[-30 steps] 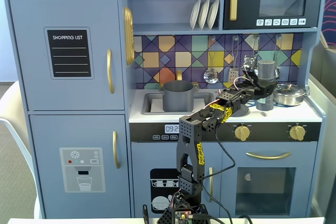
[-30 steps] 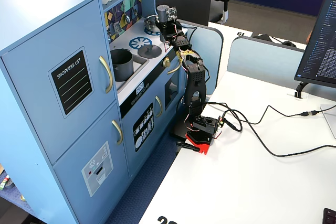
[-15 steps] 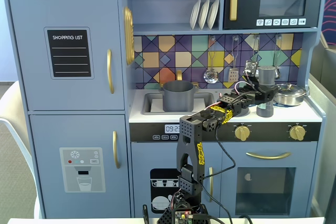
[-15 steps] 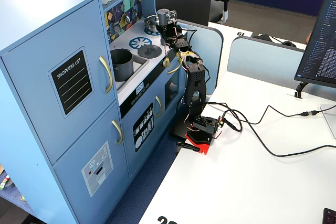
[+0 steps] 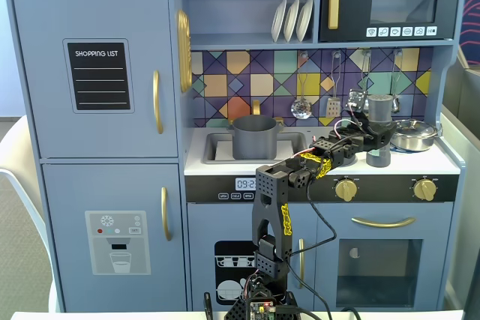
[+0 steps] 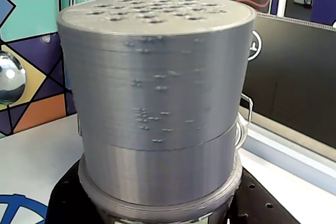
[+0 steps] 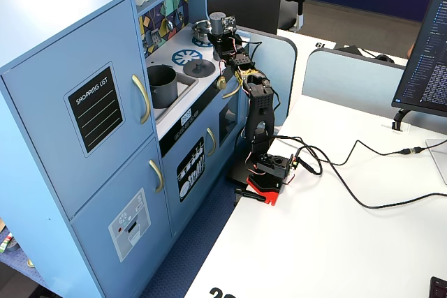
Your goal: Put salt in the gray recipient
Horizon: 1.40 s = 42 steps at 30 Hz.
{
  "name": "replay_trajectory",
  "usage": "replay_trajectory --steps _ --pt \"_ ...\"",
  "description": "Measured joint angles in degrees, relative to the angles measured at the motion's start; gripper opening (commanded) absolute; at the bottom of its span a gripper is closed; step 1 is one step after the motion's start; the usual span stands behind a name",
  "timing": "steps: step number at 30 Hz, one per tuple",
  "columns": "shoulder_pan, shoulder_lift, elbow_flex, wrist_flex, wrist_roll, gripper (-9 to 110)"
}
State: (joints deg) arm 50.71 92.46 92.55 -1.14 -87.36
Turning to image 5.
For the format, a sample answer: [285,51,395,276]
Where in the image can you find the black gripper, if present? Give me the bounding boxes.
[353,111,398,154]

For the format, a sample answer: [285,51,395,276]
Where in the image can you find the steel pot with lid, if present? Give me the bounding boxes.
[389,118,443,152]

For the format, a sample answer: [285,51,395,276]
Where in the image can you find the white plastic chair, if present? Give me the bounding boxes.
[0,115,52,313]

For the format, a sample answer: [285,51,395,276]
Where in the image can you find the red white servo wires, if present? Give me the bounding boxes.
[291,104,363,160]

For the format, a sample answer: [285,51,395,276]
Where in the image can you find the digital clock display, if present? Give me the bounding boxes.
[235,177,258,192]

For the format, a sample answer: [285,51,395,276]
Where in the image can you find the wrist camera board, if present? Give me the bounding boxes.
[347,88,368,112]

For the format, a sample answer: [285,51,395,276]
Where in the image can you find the tall blue fridge door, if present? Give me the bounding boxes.
[10,0,179,159]

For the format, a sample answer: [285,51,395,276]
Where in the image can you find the black clamp handle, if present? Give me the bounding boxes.
[203,292,215,320]

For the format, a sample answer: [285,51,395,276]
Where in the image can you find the gold oven handle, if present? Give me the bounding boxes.
[351,217,416,229]

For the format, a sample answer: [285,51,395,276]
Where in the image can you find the gray plastic pot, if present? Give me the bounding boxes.
[226,114,283,160]

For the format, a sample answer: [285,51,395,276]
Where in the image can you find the black power cable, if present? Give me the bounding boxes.
[294,307,362,319]

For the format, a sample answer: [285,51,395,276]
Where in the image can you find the gray salt shaker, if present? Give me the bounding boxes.
[365,94,393,169]

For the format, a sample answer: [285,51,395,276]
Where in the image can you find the gold curved fridge handle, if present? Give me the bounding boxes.
[151,69,165,135]
[160,187,173,242]

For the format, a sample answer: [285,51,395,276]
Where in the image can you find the black stove control panel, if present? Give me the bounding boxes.
[185,175,461,203]

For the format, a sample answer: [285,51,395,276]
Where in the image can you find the steel skimmer spoon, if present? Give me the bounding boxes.
[290,52,313,121]

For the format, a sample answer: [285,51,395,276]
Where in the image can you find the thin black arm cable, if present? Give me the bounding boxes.
[286,177,337,316]

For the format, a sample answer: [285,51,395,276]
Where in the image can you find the gray toy sink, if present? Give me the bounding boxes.
[202,131,311,166]

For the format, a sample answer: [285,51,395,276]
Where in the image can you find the gold stove knob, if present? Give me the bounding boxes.
[334,179,358,202]
[413,179,437,202]

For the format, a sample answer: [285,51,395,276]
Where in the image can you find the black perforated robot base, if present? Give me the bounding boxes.
[223,289,302,314]

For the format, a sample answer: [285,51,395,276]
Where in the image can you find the blue oven door with window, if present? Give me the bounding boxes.
[316,202,454,310]

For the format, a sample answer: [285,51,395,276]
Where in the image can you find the black microwave door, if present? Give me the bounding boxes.
[318,0,461,43]

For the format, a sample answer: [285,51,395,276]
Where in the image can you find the white toy plate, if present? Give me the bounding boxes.
[295,0,314,42]
[283,0,301,43]
[271,0,288,43]

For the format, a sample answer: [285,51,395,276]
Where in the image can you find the steel hanging spoon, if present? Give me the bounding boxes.
[389,49,404,113]

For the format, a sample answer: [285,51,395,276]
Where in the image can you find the blue freezer door with dispenser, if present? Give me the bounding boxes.
[41,163,188,313]

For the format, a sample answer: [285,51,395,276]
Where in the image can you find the robot controller board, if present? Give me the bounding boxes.
[248,299,278,319]

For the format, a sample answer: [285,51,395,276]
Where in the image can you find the gold toy telephone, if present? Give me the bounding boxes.
[175,9,193,93]

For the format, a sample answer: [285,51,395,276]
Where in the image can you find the black shopping list chalkboard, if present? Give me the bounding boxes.
[62,37,135,114]

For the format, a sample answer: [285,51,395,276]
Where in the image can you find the steel slotted spatula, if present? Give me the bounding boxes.
[324,52,343,118]

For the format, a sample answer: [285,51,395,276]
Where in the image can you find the blue wooden toy kitchen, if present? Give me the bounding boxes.
[3,0,470,313]

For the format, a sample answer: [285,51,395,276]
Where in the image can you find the steel ladle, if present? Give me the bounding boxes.
[358,49,373,92]

